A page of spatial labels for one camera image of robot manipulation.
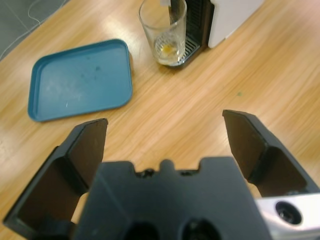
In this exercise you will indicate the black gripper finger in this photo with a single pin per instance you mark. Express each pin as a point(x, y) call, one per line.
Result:
point(262, 157)
point(57, 180)

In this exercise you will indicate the white capsule coffee machine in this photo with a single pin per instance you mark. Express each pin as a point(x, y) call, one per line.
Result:
point(225, 20)

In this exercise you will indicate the clear drinking glass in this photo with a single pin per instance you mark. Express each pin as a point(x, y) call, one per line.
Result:
point(160, 35)

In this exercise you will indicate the teal plastic tray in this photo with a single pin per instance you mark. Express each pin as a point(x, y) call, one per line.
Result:
point(82, 80)

